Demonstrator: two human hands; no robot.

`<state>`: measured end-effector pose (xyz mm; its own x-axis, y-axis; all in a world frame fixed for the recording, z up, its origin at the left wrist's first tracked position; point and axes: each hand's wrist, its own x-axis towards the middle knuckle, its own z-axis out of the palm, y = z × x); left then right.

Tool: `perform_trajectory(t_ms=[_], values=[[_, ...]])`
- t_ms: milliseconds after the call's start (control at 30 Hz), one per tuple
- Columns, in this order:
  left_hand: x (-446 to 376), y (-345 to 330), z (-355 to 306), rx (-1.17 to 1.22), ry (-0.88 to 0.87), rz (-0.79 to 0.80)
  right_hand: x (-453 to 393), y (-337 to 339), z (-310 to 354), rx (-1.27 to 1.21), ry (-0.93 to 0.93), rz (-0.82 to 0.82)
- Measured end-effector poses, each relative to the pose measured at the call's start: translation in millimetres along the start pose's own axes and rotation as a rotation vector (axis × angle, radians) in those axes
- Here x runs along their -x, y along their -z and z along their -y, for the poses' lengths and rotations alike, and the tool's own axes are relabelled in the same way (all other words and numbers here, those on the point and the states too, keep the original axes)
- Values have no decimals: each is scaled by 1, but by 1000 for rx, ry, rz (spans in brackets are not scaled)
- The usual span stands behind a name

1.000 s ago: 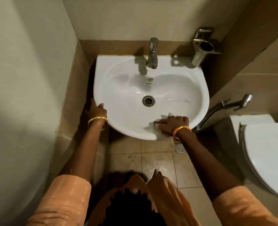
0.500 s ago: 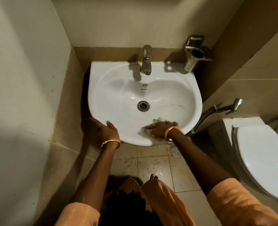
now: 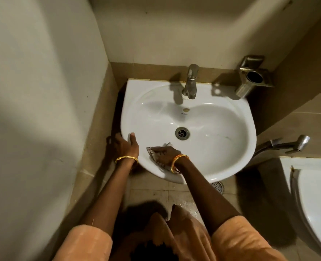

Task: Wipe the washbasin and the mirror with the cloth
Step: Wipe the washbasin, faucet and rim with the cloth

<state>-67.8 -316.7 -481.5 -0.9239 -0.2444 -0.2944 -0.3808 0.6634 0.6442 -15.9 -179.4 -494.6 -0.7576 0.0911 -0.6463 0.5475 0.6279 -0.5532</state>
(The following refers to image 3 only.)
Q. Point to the chrome hand sprayer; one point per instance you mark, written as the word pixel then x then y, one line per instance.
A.
pixel 288 145

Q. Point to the steel basin tap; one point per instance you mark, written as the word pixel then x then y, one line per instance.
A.
pixel 190 84

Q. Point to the person's left forearm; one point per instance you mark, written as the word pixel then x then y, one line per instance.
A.
pixel 108 198

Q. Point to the steel wall tumbler holder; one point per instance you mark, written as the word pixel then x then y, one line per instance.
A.
pixel 251 78

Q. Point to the gold bangle with red stones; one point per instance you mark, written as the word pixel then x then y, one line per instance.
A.
pixel 126 158

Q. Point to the checked cleaning cloth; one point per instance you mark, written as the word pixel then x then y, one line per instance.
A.
pixel 151 150

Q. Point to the white ceramic wash basin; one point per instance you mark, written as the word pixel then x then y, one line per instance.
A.
pixel 217 122

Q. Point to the white toilet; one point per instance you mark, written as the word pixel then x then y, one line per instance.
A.
pixel 315 198

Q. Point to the person's left hand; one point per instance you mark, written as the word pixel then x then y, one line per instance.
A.
pixel 125 148

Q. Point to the person's right hand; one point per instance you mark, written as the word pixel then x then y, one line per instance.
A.
pixel 165 156

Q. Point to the round steel floor drain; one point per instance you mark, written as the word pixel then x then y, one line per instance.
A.
pixel 218 187

